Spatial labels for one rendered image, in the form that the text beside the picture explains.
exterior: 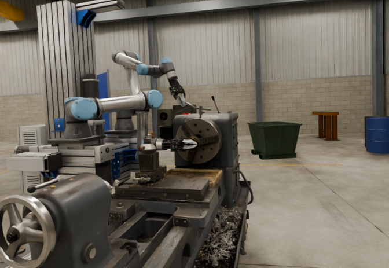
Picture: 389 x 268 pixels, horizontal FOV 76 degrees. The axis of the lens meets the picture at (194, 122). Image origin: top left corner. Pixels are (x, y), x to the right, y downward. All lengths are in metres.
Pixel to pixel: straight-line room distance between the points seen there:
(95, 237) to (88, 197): 0.10
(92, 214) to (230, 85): 11.19
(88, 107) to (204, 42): 10.89
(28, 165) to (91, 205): 1.02
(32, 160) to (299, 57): 11.52
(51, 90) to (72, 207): 1.39
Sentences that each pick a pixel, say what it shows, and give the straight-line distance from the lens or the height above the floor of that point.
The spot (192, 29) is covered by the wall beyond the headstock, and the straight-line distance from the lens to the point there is 12.39.
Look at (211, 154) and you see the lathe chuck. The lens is 1.70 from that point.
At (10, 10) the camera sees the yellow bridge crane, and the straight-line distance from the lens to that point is 15.36.
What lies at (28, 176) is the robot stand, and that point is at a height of 0.89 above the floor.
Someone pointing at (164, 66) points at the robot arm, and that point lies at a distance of 1.81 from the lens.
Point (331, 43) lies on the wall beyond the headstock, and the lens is 12.72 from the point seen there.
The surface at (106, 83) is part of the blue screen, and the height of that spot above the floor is 2.03.
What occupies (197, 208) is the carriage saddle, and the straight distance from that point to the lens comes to 1.06.
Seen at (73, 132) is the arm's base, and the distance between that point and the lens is 1.56.
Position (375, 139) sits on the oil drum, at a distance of 7.75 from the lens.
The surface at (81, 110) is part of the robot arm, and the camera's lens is 1.42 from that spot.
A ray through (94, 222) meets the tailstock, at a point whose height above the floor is 1.05.
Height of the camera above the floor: 1.30
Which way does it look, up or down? 3 degrees down
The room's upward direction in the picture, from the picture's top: 2 degrees counter-clockwise
